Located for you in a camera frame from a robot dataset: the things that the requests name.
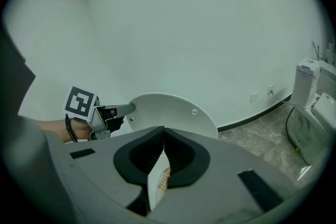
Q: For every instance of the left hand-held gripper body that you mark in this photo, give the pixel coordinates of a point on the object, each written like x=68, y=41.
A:
x=78, y=101

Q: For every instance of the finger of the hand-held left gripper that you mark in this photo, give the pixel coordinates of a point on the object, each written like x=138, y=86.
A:
x=126, y=109
x=115, y=123

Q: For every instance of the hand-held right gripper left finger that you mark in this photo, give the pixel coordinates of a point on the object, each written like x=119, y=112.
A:
x=105, y=165

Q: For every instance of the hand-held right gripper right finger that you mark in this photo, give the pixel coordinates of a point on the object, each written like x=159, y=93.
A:
x=223, y=165

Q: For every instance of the white toilet lid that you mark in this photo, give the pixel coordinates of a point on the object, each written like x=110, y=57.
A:
x=173, y=112

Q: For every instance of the person's left forearm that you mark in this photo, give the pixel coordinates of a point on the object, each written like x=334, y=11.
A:
x=55, y=131

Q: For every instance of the white tank toilet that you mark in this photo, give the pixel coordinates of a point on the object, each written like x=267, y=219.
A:
x=307, y=86

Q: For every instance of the woven wicker mat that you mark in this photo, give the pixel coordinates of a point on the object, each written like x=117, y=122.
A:
x=165, y=181

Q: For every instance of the person's black shirt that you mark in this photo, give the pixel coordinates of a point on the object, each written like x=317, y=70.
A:
x=13, y=73

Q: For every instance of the thin dark tripod stand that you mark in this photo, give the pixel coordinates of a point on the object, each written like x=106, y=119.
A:
x=316, y=52

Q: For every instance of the white blank wall plate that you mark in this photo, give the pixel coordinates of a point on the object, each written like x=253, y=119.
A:
x=254, y=97

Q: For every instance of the white wall outlet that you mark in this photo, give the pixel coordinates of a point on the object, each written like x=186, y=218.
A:
x=270, y=88

